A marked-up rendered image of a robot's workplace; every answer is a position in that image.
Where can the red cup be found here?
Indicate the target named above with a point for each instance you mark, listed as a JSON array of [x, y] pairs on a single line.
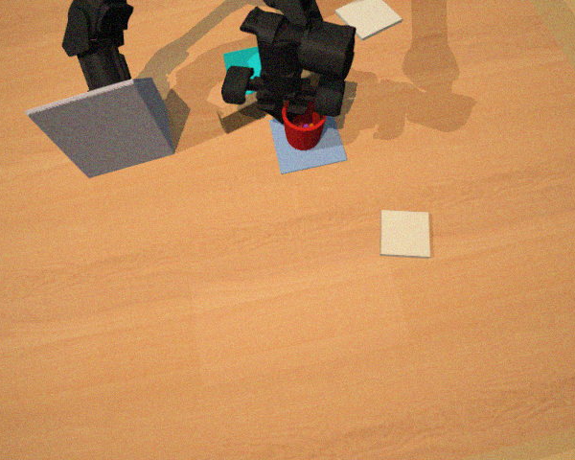
[[304, 138]]

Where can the brown rectangular bar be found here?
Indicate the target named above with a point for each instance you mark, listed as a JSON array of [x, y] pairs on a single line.
[[234, 116]]

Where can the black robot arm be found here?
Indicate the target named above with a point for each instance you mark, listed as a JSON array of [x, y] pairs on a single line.
[[321, 46]]

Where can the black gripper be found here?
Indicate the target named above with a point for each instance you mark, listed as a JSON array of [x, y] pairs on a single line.
[[274, 86]]

